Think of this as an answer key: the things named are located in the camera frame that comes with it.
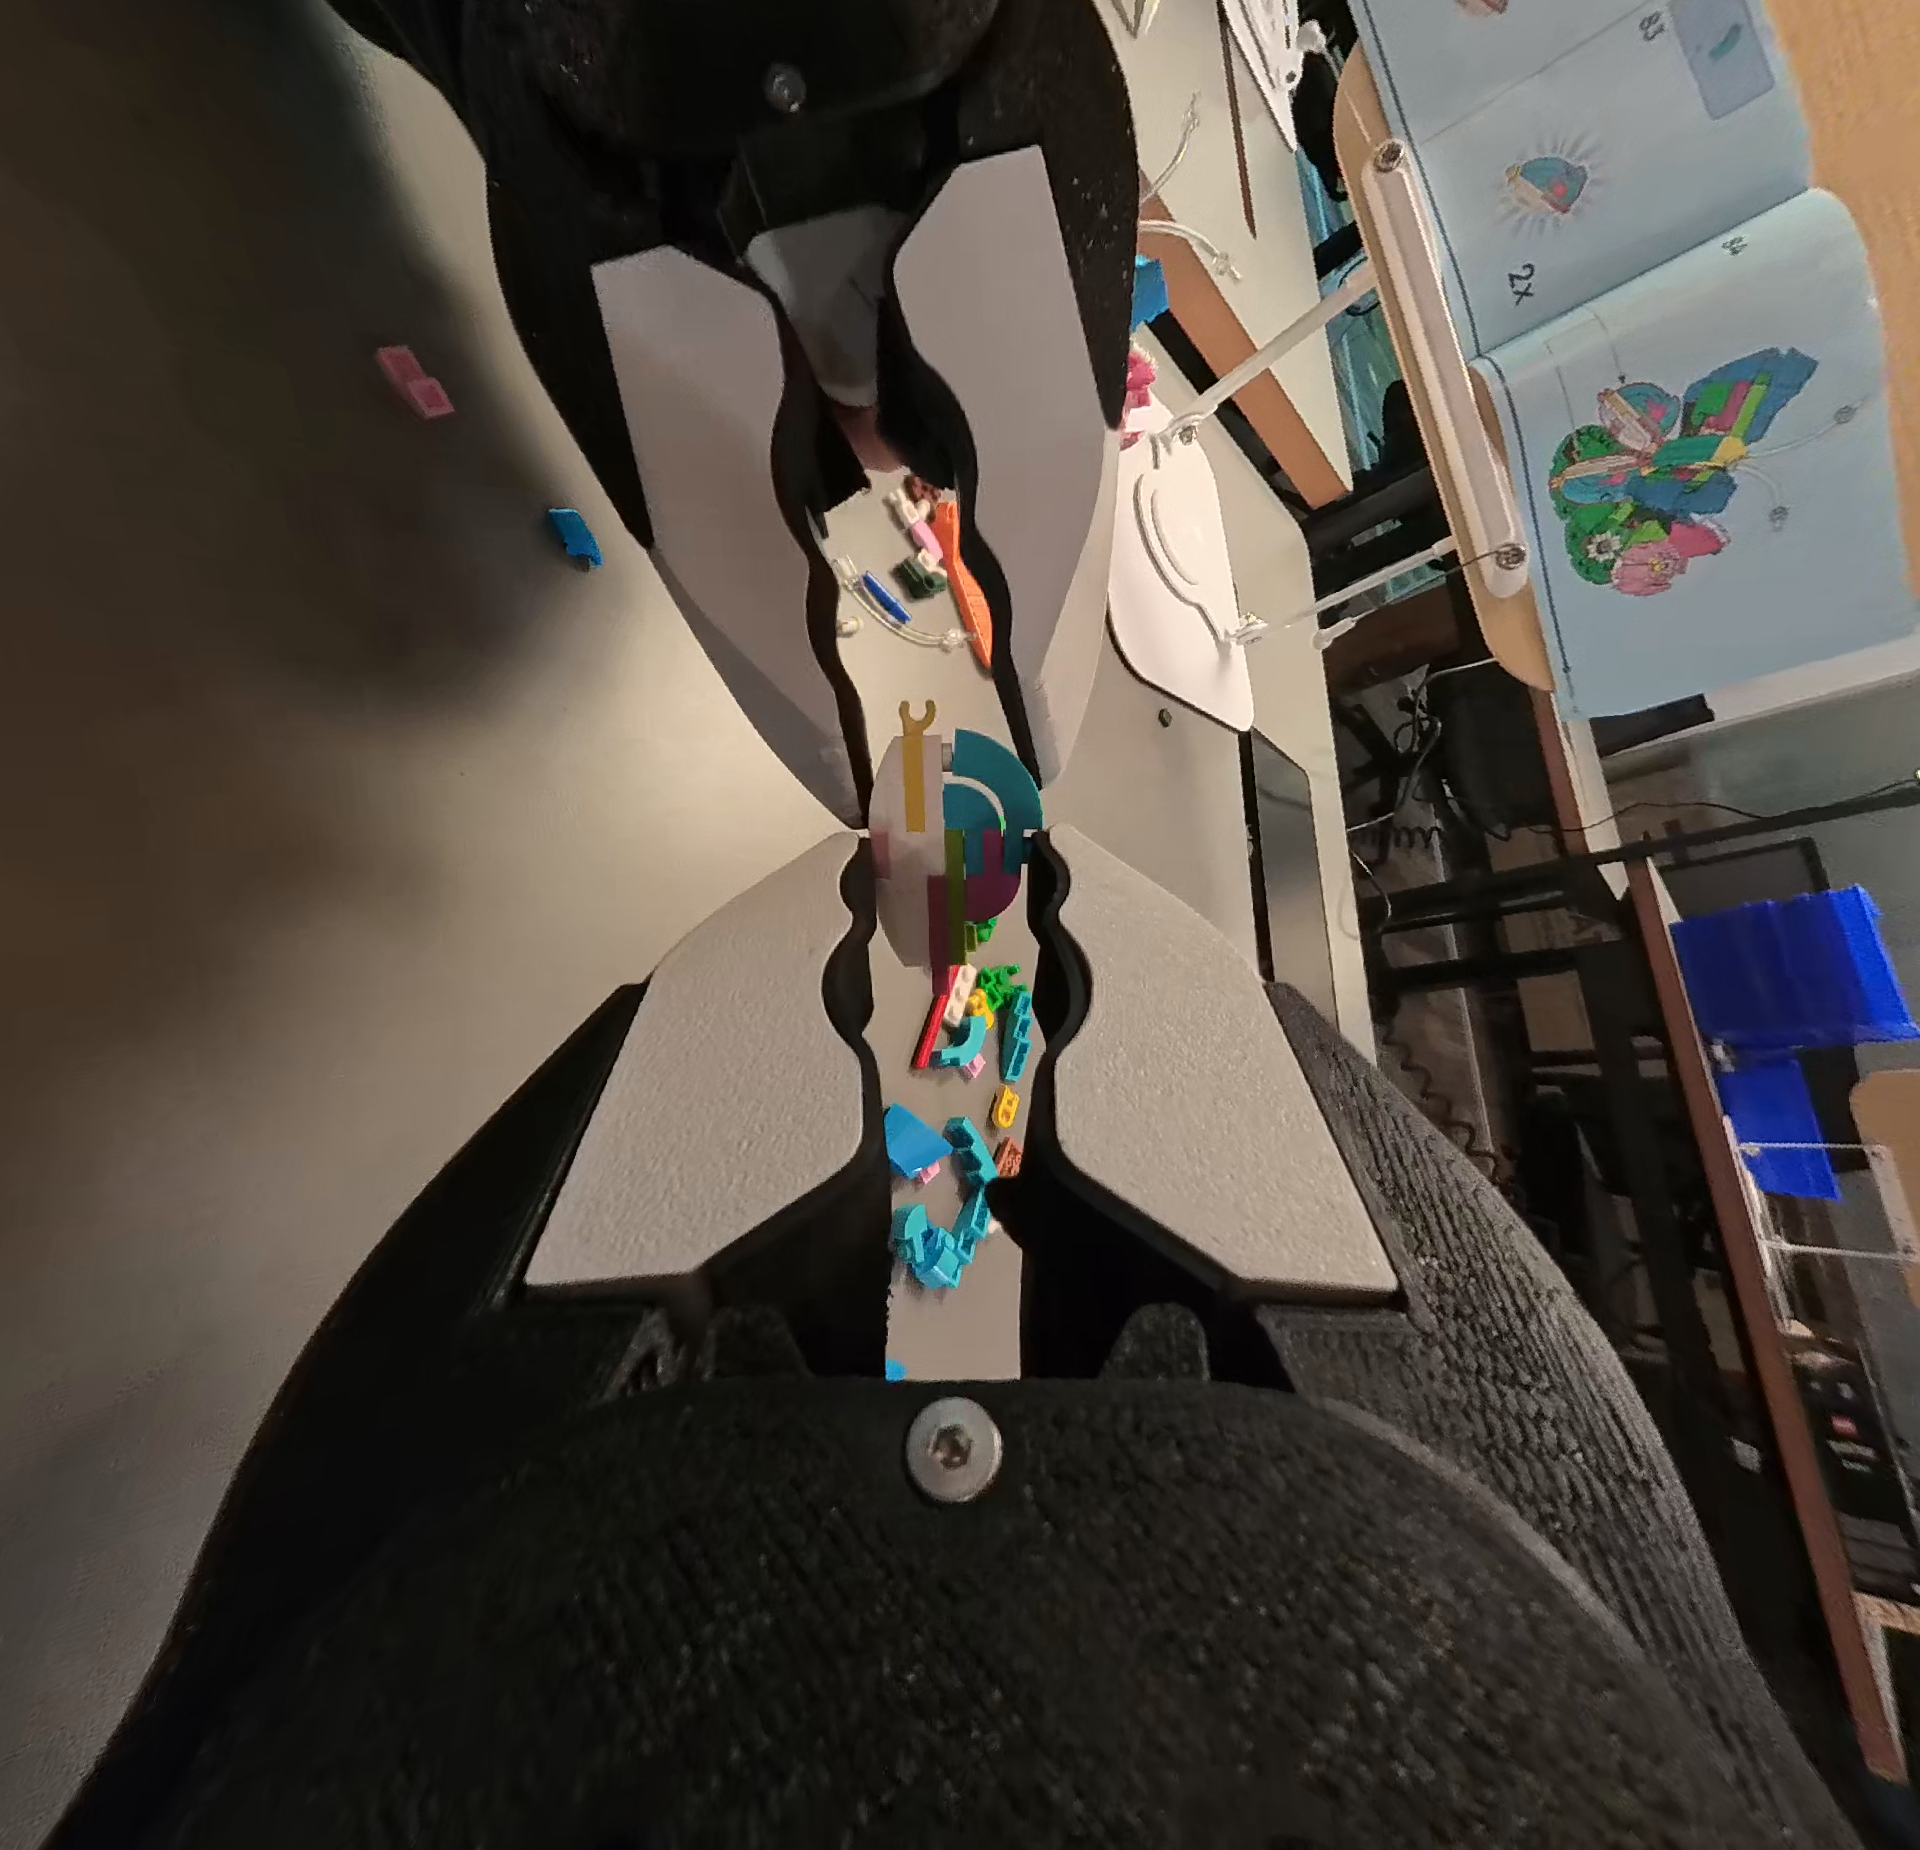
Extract orange curved lego piece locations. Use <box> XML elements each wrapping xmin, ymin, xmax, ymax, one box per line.
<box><xmin>927</xmin><ymin>504</ymin><xmax>998</xmax><ymax>675</ymax></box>

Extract open lego instruction booklet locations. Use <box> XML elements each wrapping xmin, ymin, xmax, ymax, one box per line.
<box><xmin>1332</xmin><ymin>0</ymin><xmax>1910</xmax><ymax>725</ymax></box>

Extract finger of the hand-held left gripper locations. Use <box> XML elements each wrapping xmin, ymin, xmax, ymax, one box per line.
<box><xmin>590</xmin><ymin>242</ymin><xmax>879</xmax><ymax>824</ymax></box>
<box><xmin>891</xmin><ymin>143</ymin><xmax>1124</xmax><ymax>790</ymax></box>

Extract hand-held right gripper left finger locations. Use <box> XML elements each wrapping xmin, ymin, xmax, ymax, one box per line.
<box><xmin>523</xmin><ymin>829</ymin><xmax>890</xmax><ymax>1308</ymax></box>

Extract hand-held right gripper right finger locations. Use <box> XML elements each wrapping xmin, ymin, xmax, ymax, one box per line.
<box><xmin>1020</xmin><ymin>820</ymin><xmax>1408</xmax><ymax>1308</ymax></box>

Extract pile of loose lego pieces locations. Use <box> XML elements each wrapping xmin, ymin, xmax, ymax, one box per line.
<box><xmin>817</xmin><ymin>479</ymin><xmax>1040</xmax><ymax>1388</ymax></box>

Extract blue plastic bin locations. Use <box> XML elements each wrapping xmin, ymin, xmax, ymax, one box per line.
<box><xmin>1670</xmin><ymin>881</ymin><xmax>1920</xmax><ymax>1056</ymax></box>
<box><xmin>1712</xmin><ymin>1056</ymin><xmax>1847</xmax><ymax>1206</ymax></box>

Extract white plastic stand base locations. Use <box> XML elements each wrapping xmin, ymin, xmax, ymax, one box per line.
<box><xmin>1108</xmin><ymin>445</ymin><xmax>1257</xmax><ymax>737</ymax></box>

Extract multicoloured lego wing assembly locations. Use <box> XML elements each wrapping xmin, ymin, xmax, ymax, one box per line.
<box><xmin>867</xmin><ymin>696</ymin><xmax>1049</xmax><ymax>983</ymax></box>

